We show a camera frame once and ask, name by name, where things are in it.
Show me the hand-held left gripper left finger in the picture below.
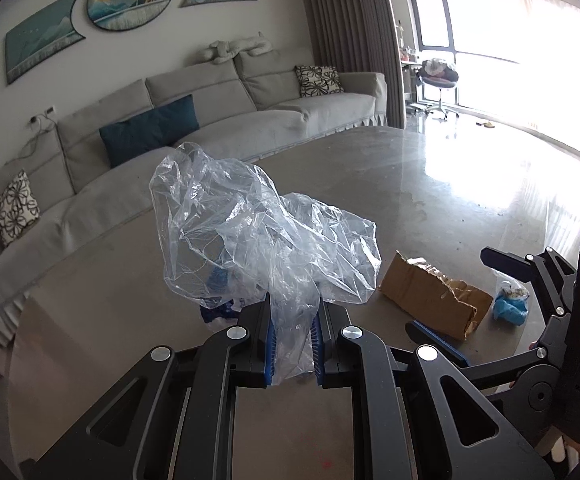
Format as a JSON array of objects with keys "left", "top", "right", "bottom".
[{"left": 20, "top": 305, "right": 277, "bottom": 480}]

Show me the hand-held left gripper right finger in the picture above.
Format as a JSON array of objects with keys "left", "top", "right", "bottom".
[{"left": 312, "top": 302, "right": 555, "bottom": 480}]

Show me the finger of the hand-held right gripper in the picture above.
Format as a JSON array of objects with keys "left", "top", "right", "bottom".
[
  {"left": 405, "top": 320, "right": 553, "bottom": 390},
  {"left": 480, "top": 246, "right": 579, "bottom": 322}
]

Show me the torn brown cardboard piece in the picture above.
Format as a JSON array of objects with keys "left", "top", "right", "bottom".
[{"left": 379, "top": 251, "right": 494, "bottom": 342}]

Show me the clear plastic bag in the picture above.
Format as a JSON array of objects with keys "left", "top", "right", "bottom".
[{"left": 149, "top": 141, "right": 381, "bottom": 387}]

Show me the person's right hand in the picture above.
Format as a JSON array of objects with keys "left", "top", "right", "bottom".
[{"left": 551, "top": 432, "right": 580, "bottom": 467}]

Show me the small blue and white packet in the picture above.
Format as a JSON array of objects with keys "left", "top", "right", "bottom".
[{"left": 492, "top": 280, "right": 531, "bottom": 327}]

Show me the crumpled blue wrapper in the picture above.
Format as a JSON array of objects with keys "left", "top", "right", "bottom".
[{"left": 200, "top": 269, "right": 251, "bottom": 325}]

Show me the swivel chair with clothes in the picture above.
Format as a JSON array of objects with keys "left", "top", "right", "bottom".
[{"left": 416, "top": 58, "right": 462, "bottom": 120}]

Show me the grey fabric sofa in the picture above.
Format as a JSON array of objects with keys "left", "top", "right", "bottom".
[{"left": 0, "top": 45, "right": 389, "bottom": 347}]

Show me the white storage rack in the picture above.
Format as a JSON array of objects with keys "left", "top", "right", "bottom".
[{"left": 396, "top": 20, "right": 423, "bottom": 117}]

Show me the teal throw pillow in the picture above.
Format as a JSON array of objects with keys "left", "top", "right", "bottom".
[{"left": 99, "top": 94, "right": 201, "bottom": 169}]

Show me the dark framed window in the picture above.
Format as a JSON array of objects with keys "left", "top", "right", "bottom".
[{"left": 412, "top": 0, "right": 520, "bottom": 111}]

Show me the small floral throw pillow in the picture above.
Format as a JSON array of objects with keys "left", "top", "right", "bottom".
[{"left": 295, "top": 65, "right": 345, "bottom": 98}]

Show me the grey pleated curtain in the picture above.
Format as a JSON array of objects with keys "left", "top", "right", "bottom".
[{"left": 295, "top": 0, "right": 407, "bottom": 131}]

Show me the large floral throw pillow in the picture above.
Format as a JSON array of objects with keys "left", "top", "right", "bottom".
[{"left": 0, "top": 170, "right": 41, "bottom": 249}]

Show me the white plush toy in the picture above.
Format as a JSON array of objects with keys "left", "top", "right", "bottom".
[{"left": 205, "top": 32, "right": 276, "bottom": 65}]

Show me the white charging cable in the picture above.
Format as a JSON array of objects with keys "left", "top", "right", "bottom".
[{"left": 17, "top": 115, "right": 59, "bottom": 162}]

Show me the curved-edge mountain wall painting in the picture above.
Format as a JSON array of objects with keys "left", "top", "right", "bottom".
[{"left": 5, "top": 0, "right": 87, "bottom": 86}]

